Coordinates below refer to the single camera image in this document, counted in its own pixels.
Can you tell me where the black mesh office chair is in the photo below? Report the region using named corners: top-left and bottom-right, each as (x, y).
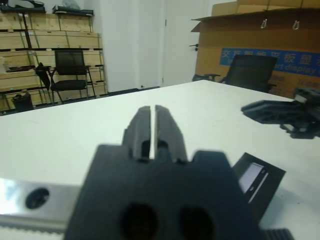
top-left (49, 49), bottom-right (95, 104)

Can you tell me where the black padded case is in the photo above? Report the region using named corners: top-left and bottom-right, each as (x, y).
top-left (0, 0), bottom-right (47, 14)

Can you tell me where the stack of wooden crates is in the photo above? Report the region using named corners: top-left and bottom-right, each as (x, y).
top-left (0, 10), bottom-right (105, 113)

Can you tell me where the brown cardboard box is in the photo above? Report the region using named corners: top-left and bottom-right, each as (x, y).
top-left (190, 0), bottom-right (320, 100)

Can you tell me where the flat black case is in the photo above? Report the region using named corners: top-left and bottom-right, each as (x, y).
top-left (51, 5), bottom-right (95, 17)

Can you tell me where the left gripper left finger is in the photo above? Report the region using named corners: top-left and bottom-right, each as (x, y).
top-left (121, 105), bottom-right (152, 163)

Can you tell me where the black box lid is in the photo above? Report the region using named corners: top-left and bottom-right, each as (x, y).
top-left (231, 152), bottom-right (287, 224)

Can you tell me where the small black bin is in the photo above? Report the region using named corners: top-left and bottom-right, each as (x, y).
top-left (11, 90), bottom-right (35, 112)

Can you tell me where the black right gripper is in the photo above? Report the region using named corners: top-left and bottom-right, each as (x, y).
top-left (240, 86), bottom-right (320, 140)

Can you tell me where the folded black chair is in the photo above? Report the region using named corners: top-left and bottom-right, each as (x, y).
top-left (34, 62), bottom-right (55, 92)

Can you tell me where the white door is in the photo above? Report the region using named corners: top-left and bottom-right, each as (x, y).
top-left (161, 0), bottom-right (214, 88)

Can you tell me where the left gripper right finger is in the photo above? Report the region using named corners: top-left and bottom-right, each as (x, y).
top-left (153, 104), bottom-right (188, 165)

